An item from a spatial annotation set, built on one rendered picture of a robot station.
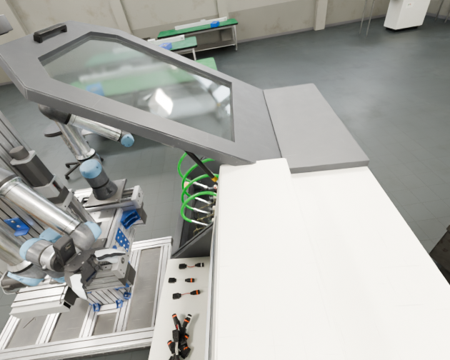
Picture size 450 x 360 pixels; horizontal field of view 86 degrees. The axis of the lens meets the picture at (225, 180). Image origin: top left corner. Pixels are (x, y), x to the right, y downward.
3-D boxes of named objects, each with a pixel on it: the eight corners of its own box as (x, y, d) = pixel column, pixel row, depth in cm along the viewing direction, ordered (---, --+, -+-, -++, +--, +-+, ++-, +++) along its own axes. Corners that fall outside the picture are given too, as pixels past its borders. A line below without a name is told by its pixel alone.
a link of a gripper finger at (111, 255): (131, 256, 79) (101, 263, 77) (125, 243, 75) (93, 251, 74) (130, 263, 76) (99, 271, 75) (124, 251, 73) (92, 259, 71)
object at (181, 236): (190, 193, 185) (185, 177, 174) (196, 192, 184) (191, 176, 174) (178, 269, 139) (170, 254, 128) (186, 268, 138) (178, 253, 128)
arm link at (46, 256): (57, 239, 78) (33, 259, 72) (67, 242, 76) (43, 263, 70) (68, 254, 82) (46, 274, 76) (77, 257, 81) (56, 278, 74)
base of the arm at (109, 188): (91, 201, 155) (83, 191, 148) (98, 186, 166) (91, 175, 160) (114, 198, 155) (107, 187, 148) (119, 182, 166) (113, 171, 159)
